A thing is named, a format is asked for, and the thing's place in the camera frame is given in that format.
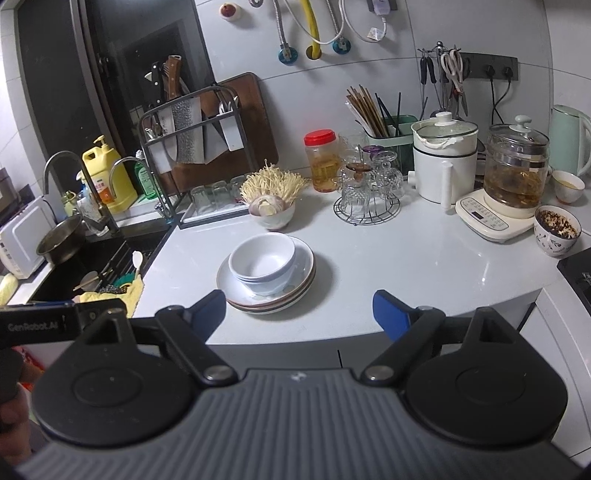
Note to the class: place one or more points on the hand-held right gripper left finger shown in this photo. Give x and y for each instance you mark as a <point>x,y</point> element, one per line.
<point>207,316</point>

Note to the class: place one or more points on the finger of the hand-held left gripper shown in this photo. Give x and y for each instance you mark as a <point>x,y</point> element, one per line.
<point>94,310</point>

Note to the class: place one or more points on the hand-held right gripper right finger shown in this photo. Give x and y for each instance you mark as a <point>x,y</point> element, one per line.
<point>391,316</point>

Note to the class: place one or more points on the pale blue bowl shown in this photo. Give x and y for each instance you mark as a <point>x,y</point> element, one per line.
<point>273,287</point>
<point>244,278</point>

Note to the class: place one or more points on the white plate grey floral print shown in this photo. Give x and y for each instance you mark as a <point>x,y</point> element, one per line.
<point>304,263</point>
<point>281,304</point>

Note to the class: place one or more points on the small white bowl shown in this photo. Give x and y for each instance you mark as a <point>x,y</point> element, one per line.
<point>259,258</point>

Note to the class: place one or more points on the person's left hand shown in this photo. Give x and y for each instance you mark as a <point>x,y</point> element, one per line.
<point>13,427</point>

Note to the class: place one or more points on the steel wool scrubber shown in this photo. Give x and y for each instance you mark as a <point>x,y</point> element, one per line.
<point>111,290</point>

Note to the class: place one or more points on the small grey bowl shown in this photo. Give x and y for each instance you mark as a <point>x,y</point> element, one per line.
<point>88,280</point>

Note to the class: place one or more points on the green silicone trivet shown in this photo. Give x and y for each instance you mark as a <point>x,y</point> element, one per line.
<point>123,282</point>

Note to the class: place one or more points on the yellow cloth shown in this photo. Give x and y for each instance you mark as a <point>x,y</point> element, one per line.
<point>134,300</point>

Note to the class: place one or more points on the black sink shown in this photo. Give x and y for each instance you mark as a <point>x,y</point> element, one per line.
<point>111,258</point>

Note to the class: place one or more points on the steel pot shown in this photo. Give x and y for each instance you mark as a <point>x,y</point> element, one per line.
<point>62,240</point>

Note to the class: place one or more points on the white countertop appliance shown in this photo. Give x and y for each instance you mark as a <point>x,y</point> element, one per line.
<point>23,240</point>

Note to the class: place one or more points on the white drain tray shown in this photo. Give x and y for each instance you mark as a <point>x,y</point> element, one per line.
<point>212,219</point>

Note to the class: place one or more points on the bronze faucet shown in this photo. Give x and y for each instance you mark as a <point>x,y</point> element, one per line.
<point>94,198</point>

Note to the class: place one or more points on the clear drinking glass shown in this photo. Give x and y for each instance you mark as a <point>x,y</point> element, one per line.
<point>220,196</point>
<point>238,189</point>
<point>201,201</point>

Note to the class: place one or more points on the white bowl of vegetables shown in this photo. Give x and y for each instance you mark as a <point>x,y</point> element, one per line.
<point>277,221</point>

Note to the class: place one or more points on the halved purple onion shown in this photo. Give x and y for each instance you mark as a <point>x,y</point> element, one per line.
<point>256,206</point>

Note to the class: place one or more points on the ginger slice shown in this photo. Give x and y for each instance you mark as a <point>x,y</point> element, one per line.
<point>267,210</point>

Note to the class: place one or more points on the yellow detergent bottle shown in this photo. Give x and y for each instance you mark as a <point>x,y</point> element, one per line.
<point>108,184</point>

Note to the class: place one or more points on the chrome faucet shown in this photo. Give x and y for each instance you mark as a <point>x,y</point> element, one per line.
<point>164,194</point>

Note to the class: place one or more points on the green dish soap bottle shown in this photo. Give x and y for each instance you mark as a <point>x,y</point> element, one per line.
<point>147,182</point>

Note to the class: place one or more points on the white electric pot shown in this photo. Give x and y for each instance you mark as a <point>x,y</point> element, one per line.
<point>438,170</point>

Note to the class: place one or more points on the black knife rack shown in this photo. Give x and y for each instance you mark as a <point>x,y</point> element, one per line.
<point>240,161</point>

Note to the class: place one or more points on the white cutlery holder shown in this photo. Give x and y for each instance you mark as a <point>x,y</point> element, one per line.
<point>161,159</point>
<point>232,131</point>

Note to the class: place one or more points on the red-lidded plastic jar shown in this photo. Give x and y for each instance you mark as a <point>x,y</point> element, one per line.
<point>323,161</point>

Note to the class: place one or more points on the green utensil holder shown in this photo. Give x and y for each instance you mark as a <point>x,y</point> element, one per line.
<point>401,143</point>

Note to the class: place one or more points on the grey kitchen knife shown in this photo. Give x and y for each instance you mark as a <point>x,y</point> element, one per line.
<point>214,141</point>

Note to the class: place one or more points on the patterned bowl of grains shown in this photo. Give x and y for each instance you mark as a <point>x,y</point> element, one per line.
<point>556,240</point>

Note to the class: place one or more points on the glass kettle on cream base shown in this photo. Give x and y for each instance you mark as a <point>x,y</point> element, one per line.
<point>512,180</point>

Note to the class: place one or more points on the metal spoons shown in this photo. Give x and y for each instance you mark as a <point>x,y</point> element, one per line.
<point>152,134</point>
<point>225,107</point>

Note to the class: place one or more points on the patterned cleaver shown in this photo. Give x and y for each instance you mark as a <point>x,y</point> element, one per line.
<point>182,129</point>

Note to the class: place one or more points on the wooden cutting board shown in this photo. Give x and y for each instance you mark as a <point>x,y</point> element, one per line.
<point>258,129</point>

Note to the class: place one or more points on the black cooking utensils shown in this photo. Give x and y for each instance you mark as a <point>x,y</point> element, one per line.
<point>392,115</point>

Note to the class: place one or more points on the bundle of wooden chopsticks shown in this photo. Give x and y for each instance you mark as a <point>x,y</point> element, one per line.
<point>364,110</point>

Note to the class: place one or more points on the small white cup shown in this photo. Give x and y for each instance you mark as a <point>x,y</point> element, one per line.
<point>568,189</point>

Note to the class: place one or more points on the hanging utensil rack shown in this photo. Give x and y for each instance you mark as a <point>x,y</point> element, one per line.
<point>431,74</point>

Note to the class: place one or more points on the pale green electric kettle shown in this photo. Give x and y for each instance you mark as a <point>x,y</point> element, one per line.
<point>572,138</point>

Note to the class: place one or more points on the scissors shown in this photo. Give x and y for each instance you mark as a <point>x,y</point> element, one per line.
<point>452,69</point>

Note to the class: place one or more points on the white plug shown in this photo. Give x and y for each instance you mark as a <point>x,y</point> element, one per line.
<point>382,5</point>

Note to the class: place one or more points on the dark wall outlet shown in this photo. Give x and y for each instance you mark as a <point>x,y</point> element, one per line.
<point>489,67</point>

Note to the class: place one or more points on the blue wall fitting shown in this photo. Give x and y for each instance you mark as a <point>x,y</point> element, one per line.
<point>341,46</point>
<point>287,54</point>

